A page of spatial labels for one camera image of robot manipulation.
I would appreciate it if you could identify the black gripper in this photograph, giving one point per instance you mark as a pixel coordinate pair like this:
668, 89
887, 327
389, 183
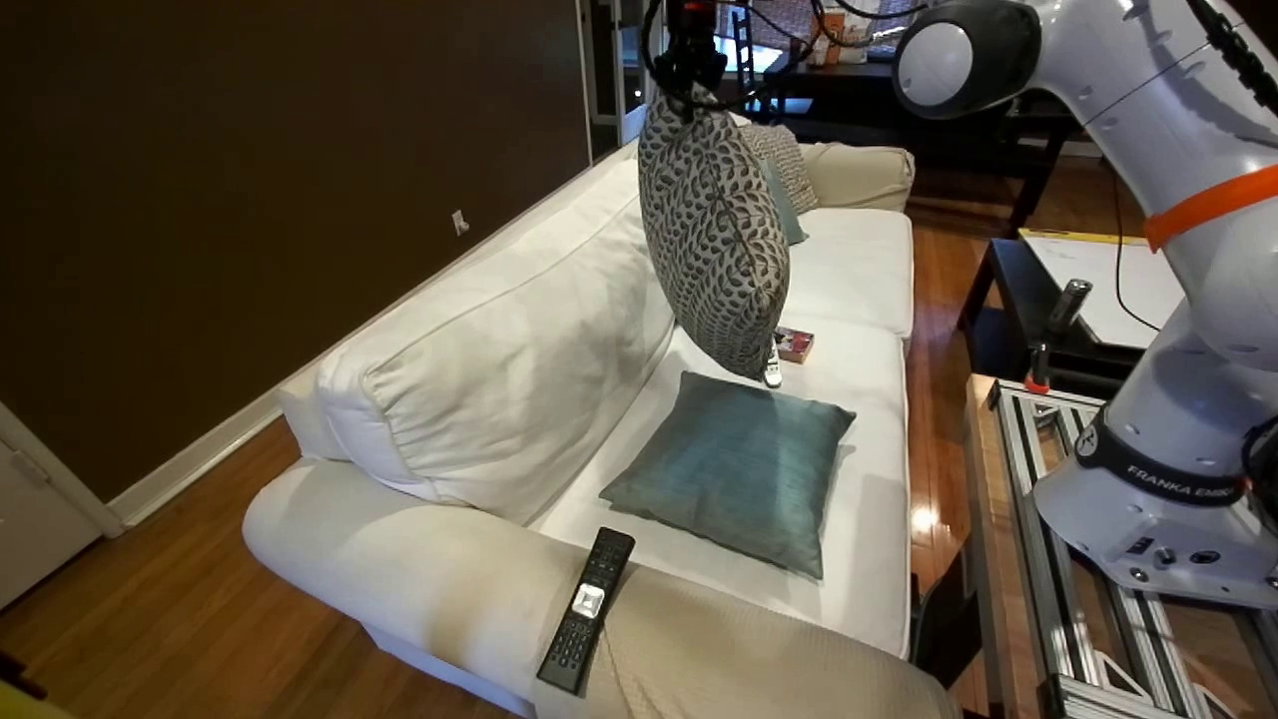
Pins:
693, 66

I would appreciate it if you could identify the brown leaf pattern pillow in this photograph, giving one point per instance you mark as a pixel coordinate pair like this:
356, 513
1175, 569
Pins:
717, 234

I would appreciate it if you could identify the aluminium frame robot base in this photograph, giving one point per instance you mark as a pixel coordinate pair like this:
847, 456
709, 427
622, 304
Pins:
1170, 633

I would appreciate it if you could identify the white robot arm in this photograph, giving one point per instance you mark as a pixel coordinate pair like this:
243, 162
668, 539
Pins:
1171, 483

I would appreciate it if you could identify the magazine on sofa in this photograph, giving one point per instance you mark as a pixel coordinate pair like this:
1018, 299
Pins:
794, 344

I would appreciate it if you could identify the dark side table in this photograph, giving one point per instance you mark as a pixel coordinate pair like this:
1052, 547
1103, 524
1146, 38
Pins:
1030, 323

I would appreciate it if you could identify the cream fabric sofa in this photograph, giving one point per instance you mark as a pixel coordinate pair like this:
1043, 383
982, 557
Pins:
453, 459

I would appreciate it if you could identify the black remote control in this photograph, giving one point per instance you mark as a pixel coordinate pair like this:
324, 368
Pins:
585, 612

